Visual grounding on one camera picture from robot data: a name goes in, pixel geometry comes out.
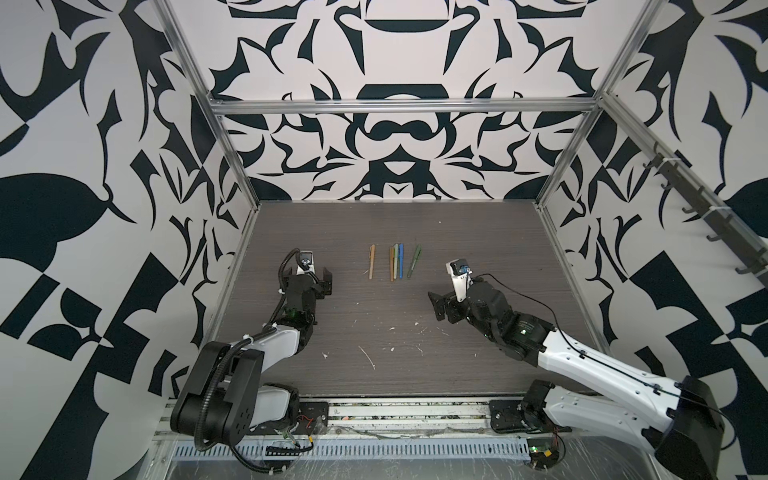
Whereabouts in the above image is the dark green pen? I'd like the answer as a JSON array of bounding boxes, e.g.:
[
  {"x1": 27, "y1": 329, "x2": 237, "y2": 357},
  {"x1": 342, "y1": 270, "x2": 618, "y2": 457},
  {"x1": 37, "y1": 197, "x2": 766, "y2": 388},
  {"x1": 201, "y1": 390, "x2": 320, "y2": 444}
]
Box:
[{"x1": 406, "y1": 244, "x2": 422, "y2": 279}]

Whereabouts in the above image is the tan pen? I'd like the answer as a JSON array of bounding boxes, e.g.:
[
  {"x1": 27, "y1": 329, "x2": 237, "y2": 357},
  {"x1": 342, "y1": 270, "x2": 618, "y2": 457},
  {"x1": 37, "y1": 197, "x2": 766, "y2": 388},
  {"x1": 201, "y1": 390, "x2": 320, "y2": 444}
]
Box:
[{"x1": 368, "y1": 244, "x2": 376, "y2": 280}]

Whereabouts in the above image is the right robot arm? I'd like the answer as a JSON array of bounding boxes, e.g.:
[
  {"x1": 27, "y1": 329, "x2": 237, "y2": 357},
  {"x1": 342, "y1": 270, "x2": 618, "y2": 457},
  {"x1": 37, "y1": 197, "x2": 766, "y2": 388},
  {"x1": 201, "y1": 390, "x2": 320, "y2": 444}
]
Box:
[{"x1": 428, "y1": 278, "x2": 726, "y2": 479}]

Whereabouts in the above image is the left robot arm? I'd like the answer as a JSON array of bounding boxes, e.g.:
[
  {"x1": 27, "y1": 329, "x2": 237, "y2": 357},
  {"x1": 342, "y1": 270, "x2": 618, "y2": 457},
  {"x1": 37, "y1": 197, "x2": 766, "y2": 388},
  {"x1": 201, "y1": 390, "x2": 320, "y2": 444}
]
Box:
[{"x1": 170, "y1": 248, "x2": 333, "y2": 475}]

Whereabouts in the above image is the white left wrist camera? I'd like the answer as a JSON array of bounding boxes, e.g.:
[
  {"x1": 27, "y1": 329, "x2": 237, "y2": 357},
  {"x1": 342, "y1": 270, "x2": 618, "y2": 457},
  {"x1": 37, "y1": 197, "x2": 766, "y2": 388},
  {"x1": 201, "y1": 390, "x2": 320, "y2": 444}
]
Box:
[{"x1": 296, "y1": 250, "x2": 316, "y2": 278}]

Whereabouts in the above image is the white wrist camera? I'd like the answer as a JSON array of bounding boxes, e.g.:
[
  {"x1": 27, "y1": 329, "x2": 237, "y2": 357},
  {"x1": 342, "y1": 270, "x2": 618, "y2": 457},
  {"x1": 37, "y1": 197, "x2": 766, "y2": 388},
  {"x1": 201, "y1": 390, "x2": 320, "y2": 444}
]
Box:
[
  {"x1": 296, "y1": 250, "x2": 316, "y2": 278},
  {"x1": 446, "y1": 258, "x2": 472, "y2": 302}
]

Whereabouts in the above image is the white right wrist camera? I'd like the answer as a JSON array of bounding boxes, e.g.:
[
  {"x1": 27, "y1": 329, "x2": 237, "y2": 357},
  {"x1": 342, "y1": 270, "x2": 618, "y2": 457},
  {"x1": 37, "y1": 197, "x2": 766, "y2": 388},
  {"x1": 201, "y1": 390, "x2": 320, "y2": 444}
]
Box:
[{"x1": 446, "y1": 258, "x2": 472, "y2": 302}]

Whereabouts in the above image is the perforated cable tray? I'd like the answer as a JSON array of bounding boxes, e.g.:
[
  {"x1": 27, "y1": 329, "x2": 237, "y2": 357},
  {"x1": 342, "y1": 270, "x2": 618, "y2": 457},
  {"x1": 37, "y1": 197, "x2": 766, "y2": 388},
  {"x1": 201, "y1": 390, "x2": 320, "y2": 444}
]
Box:
[{"x1": 173, "y1": 438, "x2": 530, "y2": 462}]

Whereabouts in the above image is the metal hook rail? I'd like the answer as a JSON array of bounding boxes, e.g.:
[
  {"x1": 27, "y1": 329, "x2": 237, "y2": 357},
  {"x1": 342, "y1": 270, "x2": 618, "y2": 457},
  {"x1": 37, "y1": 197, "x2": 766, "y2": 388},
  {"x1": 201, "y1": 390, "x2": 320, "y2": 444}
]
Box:
[{"x1": 641, "y1": 140, "x2": 768, "y2": 289}]

